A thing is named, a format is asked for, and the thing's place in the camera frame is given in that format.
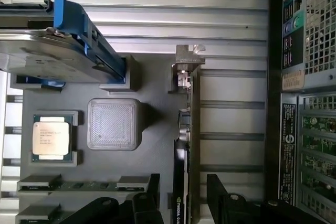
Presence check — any black Nvidia graphics card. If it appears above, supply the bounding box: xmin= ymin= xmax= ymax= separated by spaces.
xmin=172 ymin=44 xmax=207 ymax=224

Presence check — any silver CPU chip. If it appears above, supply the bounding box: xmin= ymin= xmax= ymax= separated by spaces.
xmin=31 ymin=113 xmax=73 ymax=161

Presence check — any green RAM stick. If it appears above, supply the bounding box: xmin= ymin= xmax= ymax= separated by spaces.
xmin=20 ymin=180 xmax=148 ymax=192

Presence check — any hard disk in blue caddy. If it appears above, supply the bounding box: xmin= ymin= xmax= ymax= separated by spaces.
xmin=0 ymin=0 xmax=129 ymax=88

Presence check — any grey 3D-printed parts rack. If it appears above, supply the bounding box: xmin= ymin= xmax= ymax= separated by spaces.
xmin=7 ymin=55 xmax=203 ymax=224

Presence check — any black open PC case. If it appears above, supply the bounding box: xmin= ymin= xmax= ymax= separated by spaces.
xmin=264 ymin=0 xmax=336 ymax=224

